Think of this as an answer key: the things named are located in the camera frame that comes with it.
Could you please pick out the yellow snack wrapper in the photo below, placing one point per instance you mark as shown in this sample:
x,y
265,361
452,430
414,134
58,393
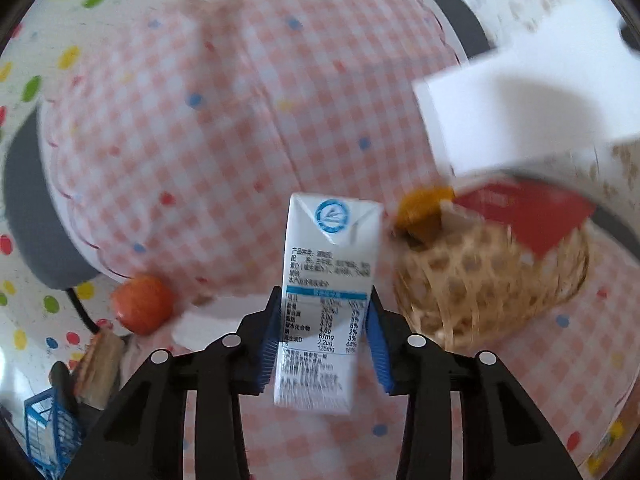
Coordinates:
x,y
422,210

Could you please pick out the balloon printed backdrop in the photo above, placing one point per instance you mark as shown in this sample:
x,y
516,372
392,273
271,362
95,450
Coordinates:
x,y
30,85

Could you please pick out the white card box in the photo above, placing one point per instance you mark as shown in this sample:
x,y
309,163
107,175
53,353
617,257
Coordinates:
x,y
500,110

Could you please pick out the blue plastic basket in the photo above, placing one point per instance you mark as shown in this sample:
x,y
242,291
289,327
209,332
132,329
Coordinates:
x,y
50,435

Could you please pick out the pink checked table cover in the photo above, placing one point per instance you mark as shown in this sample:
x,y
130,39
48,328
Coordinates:
x,y
175,135

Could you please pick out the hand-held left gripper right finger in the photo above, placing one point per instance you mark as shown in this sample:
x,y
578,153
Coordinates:
x,y
377,350

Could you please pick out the clear plastic wrapper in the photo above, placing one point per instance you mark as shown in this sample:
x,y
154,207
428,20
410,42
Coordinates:
x,y
200,325

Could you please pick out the grey upholstered chair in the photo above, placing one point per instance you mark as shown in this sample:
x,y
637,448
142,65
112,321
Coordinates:
x,y
30,210

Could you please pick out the small orange book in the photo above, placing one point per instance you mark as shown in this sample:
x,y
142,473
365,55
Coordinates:
x,y
100,365

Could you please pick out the red apple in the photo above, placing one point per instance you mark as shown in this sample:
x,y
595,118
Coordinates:
x,y
142,305

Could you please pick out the white milk carton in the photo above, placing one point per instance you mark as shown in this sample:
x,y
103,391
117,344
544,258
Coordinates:
x,y
325,260

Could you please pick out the red paper box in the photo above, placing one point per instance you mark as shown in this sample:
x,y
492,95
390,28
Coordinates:
x,y
525,215

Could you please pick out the woven bamboo basket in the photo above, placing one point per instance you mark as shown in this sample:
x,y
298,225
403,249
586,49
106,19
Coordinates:
x,y
475,285

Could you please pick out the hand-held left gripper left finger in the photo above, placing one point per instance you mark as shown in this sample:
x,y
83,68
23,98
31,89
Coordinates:
x,y
265,350

